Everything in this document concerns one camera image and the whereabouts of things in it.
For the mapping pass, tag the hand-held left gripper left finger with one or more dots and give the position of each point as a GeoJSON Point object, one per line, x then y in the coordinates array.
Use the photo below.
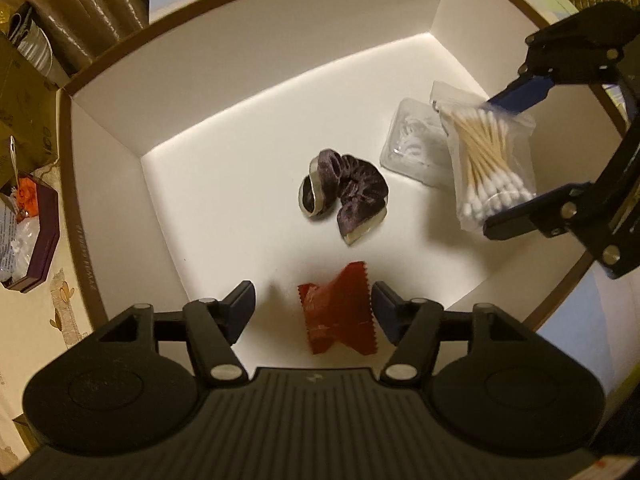
{"type": "Point", "coordinates": [242, 305]}

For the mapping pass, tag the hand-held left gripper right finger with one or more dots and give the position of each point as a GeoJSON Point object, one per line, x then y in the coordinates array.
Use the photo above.
{"type": "Point", "coordinates": [385, 310]}

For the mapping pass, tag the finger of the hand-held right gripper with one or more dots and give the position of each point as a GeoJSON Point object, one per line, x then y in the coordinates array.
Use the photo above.
{"type": "Point", "coordinates": [520, 215]}
{"type": "Point", "coordinates": [520, 94]}

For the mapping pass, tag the red snack packet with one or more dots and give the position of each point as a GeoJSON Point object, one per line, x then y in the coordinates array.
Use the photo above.
{"type": "Point", "coordinates": [335, 310]}

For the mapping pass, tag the bag of cotton swabs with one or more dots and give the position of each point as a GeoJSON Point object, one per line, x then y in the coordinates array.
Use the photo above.
{"type": "Point", "coordinates": [490, 160]}

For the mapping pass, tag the clear plastic floss pick box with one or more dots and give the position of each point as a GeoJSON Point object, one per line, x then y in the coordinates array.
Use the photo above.
{"type": "Point", "coordinates": [410, 145]}

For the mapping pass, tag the brown cardboard storage box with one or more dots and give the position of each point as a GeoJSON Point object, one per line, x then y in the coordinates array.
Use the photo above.
{"type": "Point", "coordinates": [225, 185]}

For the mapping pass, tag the brown velvet scrunchie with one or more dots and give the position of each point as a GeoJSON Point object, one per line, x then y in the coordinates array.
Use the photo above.
{"type": "Point", "coordinates": [355, 185]}

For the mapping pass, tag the dark bag with white items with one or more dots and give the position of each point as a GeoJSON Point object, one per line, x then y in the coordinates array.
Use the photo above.
{"type": "Point", "coordinates": [35, 50]}

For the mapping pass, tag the cartoon print cloth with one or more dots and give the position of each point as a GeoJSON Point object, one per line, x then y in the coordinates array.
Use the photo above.
{"type": "Point", "coordinates": [50, 320]}

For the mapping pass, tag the dark brown tray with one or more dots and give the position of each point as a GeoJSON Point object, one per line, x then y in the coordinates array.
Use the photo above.
{"type": "Point", "coordinates": [47, 240]}

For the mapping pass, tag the plain brown cardboard box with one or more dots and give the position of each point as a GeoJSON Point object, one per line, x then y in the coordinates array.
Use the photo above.
{"type": "Point", "coordinates": [25, 110]}

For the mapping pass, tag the beige curtain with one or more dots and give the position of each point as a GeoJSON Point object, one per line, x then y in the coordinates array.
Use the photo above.
{"type": "Point", "coordinates": [100, 10]}

